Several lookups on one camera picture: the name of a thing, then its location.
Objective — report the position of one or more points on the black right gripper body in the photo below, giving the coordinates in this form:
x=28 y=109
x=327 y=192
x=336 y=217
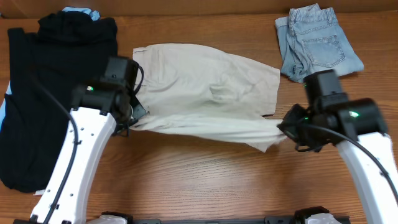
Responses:
x=306 y=136

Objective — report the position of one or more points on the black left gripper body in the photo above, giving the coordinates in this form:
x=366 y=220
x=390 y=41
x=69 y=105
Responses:
x=137 y=109

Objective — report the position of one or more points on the beige cotton shorts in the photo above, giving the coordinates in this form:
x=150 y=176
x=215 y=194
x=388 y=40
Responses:
x=200 y=91

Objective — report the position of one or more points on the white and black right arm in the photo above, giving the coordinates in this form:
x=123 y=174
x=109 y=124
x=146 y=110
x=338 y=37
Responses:
x=357 y=129

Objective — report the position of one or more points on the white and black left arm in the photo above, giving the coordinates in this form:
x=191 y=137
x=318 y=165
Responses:
x=99 y=111

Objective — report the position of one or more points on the black garment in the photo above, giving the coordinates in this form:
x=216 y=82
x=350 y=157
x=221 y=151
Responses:
x=69 y=48

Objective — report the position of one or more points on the light blue denim shorts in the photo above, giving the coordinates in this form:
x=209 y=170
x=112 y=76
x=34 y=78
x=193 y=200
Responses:
x=311 y=40

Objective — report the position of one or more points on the light blue garment underneath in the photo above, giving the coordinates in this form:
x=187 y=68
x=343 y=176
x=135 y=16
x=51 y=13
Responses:
x=94 y=15

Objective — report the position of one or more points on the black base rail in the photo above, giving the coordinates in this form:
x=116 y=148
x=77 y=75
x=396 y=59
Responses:
x=265 y=220

